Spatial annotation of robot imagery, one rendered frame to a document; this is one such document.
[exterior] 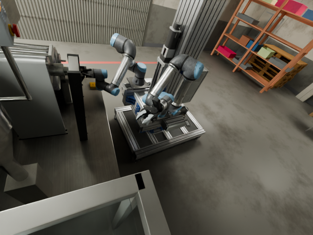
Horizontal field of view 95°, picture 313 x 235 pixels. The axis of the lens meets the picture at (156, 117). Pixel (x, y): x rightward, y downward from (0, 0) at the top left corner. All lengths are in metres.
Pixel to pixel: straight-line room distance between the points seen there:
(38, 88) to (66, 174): 0.49
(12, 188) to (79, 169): 0.36
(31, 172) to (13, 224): 0.52
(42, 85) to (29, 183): 0.43
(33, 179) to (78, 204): 0.52
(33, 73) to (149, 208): 0.75
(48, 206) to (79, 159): 0.81
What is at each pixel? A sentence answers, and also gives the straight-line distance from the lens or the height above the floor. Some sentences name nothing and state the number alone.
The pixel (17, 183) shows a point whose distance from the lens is 0.78.
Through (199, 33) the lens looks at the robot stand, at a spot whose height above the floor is 1.56.
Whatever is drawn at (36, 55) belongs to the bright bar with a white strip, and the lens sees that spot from 0.84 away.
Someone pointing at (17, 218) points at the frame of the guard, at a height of 1.60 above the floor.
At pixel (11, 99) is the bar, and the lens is 0.68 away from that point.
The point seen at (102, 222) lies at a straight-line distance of 0.26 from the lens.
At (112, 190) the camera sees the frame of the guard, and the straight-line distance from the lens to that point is 0.26.
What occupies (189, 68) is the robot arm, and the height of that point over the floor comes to 1.41.
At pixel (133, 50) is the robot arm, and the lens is 1.33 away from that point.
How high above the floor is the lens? 1.85
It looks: 45 degrees down
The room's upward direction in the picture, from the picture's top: 23 degrees clockwise
